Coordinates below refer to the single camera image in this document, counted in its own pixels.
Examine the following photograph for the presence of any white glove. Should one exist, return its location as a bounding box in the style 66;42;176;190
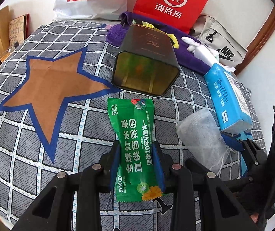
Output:
181;37;236;73

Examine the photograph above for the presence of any brown star marker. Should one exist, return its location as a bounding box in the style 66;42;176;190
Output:
0;47;120;161

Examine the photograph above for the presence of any grey checked cloth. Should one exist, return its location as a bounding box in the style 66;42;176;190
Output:
0;20;218;230

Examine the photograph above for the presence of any green snack packet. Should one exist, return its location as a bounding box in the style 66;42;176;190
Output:
108;98;163;202

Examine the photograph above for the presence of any blue tissue pack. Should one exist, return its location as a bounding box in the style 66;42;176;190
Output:
204;64;252;135

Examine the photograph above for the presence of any purple towel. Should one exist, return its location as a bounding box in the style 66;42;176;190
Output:
107;12;211;75

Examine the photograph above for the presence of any brown framed picture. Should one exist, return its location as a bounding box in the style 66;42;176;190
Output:
9;14;29;46

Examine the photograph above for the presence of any yellow mesh pouch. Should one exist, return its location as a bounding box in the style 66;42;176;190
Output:
142;21;179;49

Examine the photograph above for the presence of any white Miniso plastic bag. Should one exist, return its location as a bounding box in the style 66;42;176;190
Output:
53;0;127;20

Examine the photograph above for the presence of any red paper bag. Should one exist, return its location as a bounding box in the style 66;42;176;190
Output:
133;0;208;33

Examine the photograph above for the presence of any brown wooden door frame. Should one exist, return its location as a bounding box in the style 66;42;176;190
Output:
235;6;275;76

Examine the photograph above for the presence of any grey Nike waist bag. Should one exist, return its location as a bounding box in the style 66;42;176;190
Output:
190;14;247;67

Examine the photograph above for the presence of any blue star marker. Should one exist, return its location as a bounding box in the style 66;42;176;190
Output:
233;129;253;178

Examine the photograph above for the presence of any dark green tea tin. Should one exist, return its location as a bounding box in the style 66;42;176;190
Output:
112;24;180;97

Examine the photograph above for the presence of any clear bubble wrap bag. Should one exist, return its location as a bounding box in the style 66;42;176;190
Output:
177;107;230;175

